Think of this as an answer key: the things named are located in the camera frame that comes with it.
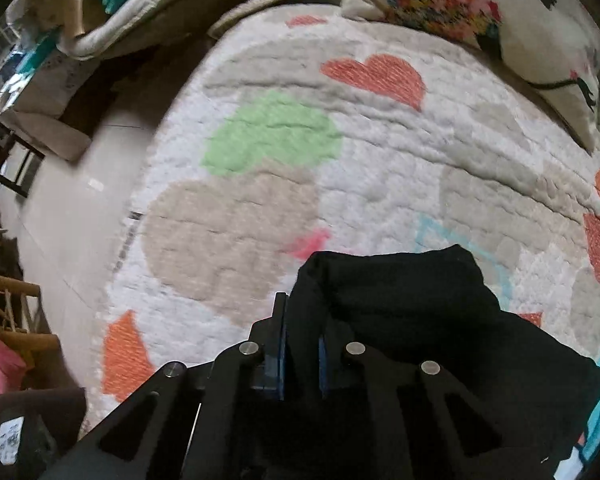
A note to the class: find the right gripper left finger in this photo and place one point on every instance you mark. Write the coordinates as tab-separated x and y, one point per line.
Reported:
191	422

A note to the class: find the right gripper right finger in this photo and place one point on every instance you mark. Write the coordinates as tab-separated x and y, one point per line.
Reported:
385	419

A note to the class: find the floral silhouette cushion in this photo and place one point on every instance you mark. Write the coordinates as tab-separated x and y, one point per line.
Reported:
552	45

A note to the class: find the heart patterned quilt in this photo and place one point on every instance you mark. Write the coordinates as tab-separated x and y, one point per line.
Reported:
303	131

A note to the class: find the black pants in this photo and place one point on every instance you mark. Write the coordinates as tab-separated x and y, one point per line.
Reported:
429	306

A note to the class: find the wooden chair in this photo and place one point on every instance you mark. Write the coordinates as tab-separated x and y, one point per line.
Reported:
18	329

